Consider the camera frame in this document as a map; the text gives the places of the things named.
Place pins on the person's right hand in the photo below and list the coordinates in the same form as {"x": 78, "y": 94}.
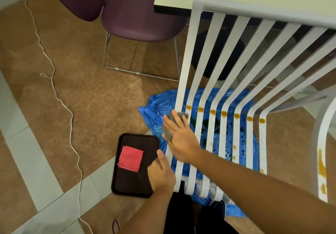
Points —
{"x": 182, "y": 139}

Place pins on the person's left hand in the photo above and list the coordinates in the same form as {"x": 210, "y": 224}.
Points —
{"x": 161, "y": 176}

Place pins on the black round table base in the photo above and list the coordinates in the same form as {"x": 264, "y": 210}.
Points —
{"x": 202, "y": 58}

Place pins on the purple lounge chair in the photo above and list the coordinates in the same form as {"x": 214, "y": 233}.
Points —
{"x": 141, "y": 19}

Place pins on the grey cleaning cloth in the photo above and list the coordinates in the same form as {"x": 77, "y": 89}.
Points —
{"x": 166, "y": 130}

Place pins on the blue plastic sheet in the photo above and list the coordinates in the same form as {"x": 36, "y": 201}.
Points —
{"x": 155, "y": 105}

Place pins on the pink cloth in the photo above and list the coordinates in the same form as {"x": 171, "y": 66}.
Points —
{"x": 130, "y": 159}

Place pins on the person's right forearm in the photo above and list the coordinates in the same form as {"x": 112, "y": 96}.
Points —
{"x": 262, "y": 194}

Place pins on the dark brown tray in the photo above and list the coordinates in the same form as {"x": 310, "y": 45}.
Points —
{"x": 131, "y": 184}

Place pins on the white slatted chair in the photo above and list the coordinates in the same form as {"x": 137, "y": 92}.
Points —
{"x": 236, "y": 9}

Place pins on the person's right black shoe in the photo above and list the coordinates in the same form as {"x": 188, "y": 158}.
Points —
{"x": 219, "y": 207}

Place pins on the person's left forearm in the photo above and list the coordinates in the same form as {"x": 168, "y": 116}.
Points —
{"x": 147, "y": 215}

